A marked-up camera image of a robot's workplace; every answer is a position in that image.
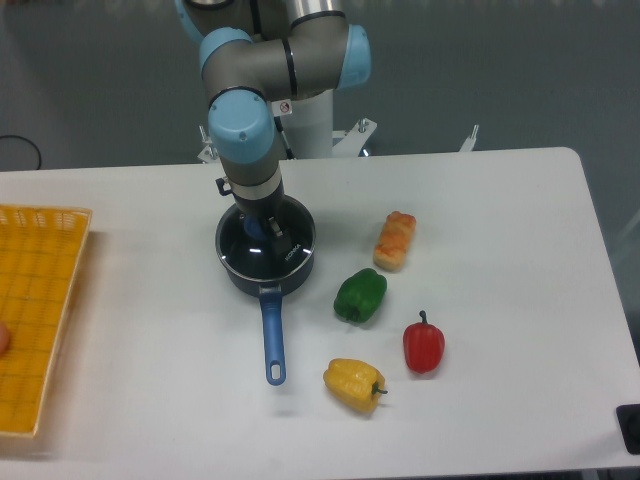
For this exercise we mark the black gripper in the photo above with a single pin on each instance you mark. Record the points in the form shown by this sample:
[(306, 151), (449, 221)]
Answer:
[(260, 202)]

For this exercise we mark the glass lid with blue knob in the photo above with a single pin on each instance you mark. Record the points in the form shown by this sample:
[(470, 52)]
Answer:
[(243, 247)]

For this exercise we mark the dark saucepan with blue handle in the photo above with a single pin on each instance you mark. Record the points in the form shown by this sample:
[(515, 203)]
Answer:
[(270, 296)]

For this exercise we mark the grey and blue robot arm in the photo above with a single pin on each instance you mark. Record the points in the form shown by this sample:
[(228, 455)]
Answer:
[(269, 70)]

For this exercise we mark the green toy bell pepper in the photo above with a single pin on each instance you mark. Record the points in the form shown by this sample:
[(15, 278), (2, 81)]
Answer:
[(360, 296)]

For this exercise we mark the toy bread loaf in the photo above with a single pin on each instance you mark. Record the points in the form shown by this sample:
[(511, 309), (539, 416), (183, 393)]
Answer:
[(394, 241)]

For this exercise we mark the yellow toy bell pepper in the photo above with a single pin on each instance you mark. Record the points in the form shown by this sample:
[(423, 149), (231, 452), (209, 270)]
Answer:
[(355, 383)]

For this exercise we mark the red toy bell pepper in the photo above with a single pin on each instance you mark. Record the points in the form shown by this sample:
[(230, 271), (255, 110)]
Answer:
[(423, 345)]

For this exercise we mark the yellow woven basket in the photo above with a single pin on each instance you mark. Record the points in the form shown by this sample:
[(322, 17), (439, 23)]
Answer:
[(41, 250)]

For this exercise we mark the orange round object in basket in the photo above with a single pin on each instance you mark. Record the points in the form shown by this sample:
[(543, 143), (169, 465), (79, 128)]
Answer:
[(5, 338)]

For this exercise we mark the black device at table edge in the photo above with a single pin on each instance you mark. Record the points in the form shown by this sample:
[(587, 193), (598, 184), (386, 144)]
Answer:
[(629, 422)]

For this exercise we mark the white metal base frame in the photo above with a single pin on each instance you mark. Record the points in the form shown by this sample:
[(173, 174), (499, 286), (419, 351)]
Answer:
[(344, 142)]

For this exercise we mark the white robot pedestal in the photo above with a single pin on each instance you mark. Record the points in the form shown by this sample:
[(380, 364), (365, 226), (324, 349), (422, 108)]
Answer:
[(304, 127)]

